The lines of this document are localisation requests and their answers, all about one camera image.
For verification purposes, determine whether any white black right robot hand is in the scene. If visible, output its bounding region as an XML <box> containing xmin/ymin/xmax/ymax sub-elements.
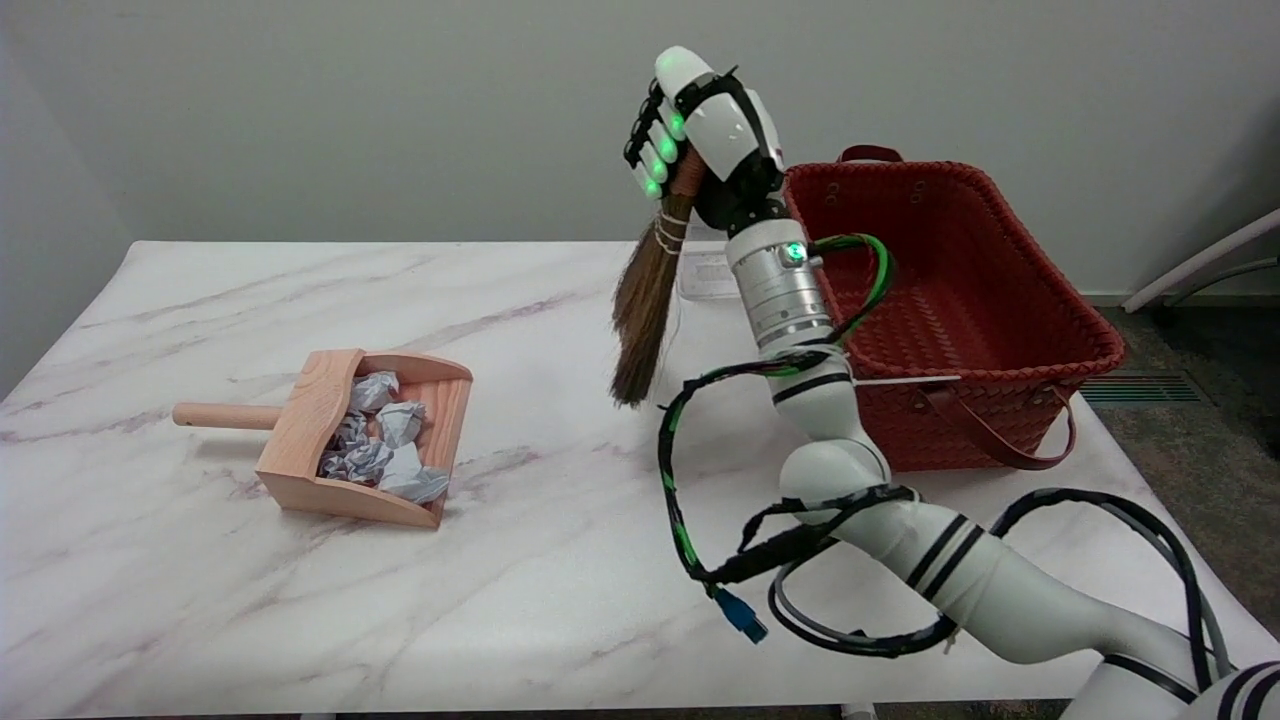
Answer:
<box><xmin>622</xmin><ymin>45</ymin><xmax>786</xmax><ymax>236</ymax></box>

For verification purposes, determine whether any black cable with blue plug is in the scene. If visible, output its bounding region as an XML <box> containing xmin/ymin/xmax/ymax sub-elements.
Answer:
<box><xmin>700</xmin><ymin>487</ymin><xmax>1236</xmax><ymax>661</ymax></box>

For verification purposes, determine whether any floor vent grille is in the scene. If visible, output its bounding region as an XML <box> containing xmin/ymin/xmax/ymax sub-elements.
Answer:
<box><xmin>1078</xmin><ymin>372</ymin><xmax>1216</xmax><ymax>405</ymax></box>

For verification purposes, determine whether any black green robot cable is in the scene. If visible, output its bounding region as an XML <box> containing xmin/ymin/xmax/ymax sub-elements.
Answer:
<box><xmin>657</xmin><ymin>233</ymin><xmax>898</xmax><ymax>586</ymax></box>

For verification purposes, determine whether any large paper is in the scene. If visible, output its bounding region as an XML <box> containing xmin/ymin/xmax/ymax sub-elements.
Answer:
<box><xmin>380</xmin><ymin>445</ymin><xmax>453</xmax><ymax>504</ymax></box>

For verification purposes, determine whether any red woven basket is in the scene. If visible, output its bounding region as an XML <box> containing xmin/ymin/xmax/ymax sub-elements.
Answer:
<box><xmin>783</xmin><ymin>146</ymin><xmax>1126</xmax><ymax>473</ymax></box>

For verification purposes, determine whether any brown straw hand broom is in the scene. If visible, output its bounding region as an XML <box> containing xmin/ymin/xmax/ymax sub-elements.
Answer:
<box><xmin>610</xmin><ymin>150</ymin><xmax>711</xmax><ymax>408</ymax></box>

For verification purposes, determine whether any wooden dustpan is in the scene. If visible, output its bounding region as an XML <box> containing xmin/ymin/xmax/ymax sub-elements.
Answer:
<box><xmin>172</xmin><ymin>349</ymin><xmax>473</xmax><ymax>529</ymax></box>

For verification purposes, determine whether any clear plastic container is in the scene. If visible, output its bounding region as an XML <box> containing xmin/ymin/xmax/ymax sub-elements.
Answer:
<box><xmin>678</xmin><ymin>240</ymin><xmax>743</xmax><ymax>303</ymax></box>

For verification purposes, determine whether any thin grey tube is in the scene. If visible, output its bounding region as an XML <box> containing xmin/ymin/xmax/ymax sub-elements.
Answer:
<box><xmin>1160</xmin><ymin>256</ymin><xmax>1280</xmax><ymax>306</ymax></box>

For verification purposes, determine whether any thick white tube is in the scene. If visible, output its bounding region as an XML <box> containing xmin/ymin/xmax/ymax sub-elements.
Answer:
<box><xmin>1122</xmin><ymin>208</ymin><xmax>1280</xmax><ymax>314</ymax></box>

